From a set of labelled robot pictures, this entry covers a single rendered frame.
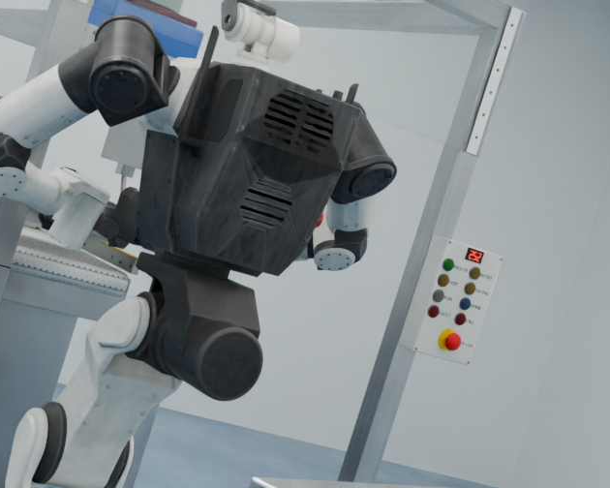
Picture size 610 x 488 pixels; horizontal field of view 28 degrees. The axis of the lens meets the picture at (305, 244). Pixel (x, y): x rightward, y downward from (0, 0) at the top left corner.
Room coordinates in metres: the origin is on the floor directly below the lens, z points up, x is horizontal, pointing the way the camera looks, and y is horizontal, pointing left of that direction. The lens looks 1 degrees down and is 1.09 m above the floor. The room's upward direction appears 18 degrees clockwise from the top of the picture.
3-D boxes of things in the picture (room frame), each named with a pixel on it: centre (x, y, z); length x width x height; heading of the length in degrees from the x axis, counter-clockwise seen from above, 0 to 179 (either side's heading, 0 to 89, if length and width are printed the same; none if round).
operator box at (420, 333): (2.74, -0.35, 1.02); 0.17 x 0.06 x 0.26; 122
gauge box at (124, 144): (2.52, 0.37, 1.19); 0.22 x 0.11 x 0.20; 32
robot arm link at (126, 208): (2.41, 0.31, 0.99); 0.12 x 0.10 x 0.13; 64
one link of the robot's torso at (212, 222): (1.94, 0.14, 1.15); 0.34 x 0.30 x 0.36; 123
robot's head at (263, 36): (1.99, 0.17, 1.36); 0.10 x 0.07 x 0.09; 123
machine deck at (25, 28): (2.62, 0.59, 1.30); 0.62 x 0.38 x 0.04; 32
